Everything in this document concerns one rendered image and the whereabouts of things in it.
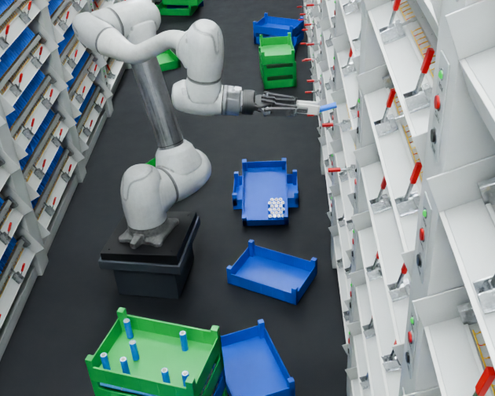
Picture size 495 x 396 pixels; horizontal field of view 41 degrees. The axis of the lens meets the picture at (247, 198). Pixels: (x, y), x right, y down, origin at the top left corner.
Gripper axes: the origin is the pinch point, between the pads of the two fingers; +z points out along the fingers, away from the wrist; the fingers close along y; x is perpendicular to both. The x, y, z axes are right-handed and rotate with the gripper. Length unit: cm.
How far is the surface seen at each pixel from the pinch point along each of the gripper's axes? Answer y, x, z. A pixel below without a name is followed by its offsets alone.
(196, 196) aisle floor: 76, 90, -36
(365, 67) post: -49, -35, 5
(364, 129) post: -49, -20, 8
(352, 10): 2.0, -30.4, 8.5
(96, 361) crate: -63, 49, -53
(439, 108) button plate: -115, -58, 0
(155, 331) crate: -51, 49, -39
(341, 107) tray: 18.3, 7.8, 13.6
